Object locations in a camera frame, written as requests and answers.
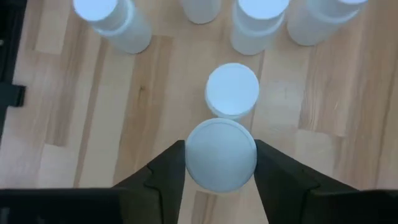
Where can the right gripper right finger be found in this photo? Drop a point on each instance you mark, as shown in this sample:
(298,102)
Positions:
(280,186)

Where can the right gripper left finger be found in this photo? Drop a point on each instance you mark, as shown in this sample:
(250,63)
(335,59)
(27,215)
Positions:
(161,186)

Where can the white plastic pill bottle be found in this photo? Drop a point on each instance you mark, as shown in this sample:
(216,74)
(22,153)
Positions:
(200,11)
(231,90)
(258,31)
(124,31)
(220,155)
(317,25)

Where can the black aluminium table frame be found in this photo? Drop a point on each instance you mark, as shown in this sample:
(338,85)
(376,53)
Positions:
(7,46)

